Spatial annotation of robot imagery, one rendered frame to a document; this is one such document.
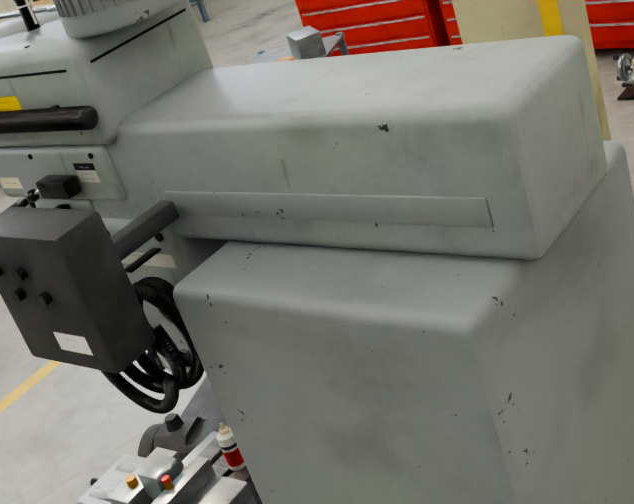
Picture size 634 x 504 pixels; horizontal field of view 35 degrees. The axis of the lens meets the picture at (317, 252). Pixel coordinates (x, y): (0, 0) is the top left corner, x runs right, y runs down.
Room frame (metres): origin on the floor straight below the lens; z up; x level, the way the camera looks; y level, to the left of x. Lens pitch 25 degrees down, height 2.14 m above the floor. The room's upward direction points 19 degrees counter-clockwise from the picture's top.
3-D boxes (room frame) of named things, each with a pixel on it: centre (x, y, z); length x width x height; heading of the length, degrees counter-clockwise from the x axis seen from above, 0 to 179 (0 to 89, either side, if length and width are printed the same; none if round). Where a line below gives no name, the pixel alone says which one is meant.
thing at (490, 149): (1.34, -0.03, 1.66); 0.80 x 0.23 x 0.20; 45
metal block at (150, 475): (1.59, 0.42, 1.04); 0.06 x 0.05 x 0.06; 137
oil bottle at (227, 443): (1.71, 0.30, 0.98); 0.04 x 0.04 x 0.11
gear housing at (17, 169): (1.67, 0.29, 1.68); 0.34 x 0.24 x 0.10; 45
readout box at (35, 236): (1.25, 0.35, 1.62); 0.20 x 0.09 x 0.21; 45
